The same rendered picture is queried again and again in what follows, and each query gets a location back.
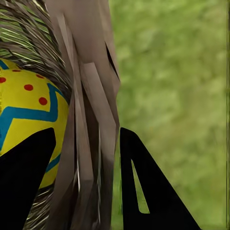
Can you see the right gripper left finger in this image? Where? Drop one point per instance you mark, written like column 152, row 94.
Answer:
column 21, row 172

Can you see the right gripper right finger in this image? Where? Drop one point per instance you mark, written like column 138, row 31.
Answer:
column 167, row 211

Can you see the easter egg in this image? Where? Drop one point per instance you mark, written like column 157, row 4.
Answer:
column 30, row 103
column 8, row 64

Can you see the wicker basket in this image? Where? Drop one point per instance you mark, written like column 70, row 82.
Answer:
column 79, row 56

